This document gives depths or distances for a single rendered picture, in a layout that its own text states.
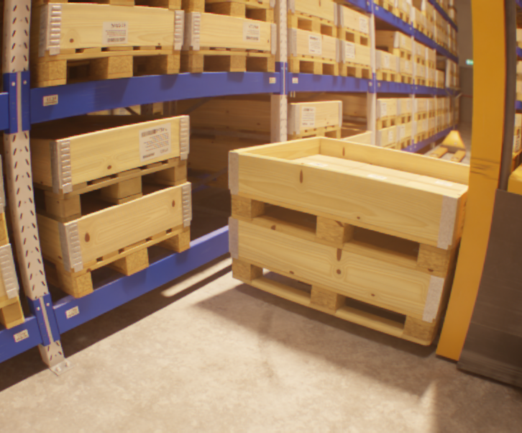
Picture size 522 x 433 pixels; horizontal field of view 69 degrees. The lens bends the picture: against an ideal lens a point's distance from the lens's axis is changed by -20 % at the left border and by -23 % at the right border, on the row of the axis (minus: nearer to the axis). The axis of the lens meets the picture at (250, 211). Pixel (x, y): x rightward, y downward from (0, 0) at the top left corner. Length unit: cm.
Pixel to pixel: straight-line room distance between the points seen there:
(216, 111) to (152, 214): 152
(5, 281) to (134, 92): 99
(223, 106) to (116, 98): 164
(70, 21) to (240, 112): 194
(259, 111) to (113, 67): 161
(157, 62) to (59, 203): 83
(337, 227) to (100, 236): 102
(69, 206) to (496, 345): 185
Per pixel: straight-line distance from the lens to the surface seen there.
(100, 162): 194
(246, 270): 247
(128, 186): 207
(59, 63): 177
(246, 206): 235
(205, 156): 365
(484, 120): 175
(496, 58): 175
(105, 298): 211
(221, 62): 260
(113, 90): 196
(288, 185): 215
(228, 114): 347
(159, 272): 233
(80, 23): 184
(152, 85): 212
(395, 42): 580
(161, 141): 218
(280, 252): 228
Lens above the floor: 118
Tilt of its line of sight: 17 degrees down
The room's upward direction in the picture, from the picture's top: straight up
